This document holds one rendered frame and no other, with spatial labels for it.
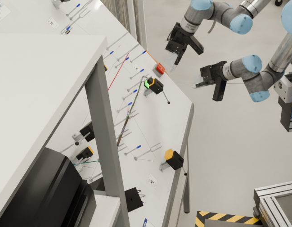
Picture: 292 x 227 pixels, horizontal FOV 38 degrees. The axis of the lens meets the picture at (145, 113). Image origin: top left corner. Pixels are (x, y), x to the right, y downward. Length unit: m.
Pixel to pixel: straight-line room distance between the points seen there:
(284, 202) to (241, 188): 0.43
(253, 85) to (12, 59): 1.17
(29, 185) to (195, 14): 1.08
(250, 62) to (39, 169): 1.09
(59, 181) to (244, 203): 2.22
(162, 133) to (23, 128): 1.40
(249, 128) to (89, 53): 2.91
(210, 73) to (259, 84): 0.22
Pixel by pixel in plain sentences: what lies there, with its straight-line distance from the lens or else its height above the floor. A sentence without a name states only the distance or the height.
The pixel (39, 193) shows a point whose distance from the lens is 0.82.
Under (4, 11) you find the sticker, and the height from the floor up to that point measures 1.64.
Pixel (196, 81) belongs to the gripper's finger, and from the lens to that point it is 1.92.
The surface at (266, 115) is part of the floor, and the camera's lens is 3.75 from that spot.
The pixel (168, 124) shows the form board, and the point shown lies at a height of 0.96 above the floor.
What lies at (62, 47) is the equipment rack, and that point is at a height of 1.85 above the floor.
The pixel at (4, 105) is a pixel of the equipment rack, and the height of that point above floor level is 1.85.
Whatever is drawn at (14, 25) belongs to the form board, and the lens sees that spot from 1.65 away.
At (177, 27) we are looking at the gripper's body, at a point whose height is 1.46.
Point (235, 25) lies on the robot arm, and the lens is 1.65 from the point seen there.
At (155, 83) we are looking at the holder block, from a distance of 1.94.
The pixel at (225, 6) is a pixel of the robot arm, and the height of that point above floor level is 1.54.
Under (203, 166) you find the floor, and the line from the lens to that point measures 3.21.
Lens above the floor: 2.18
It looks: 35 degrees down
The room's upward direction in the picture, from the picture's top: 6 degrees counter-clockwise
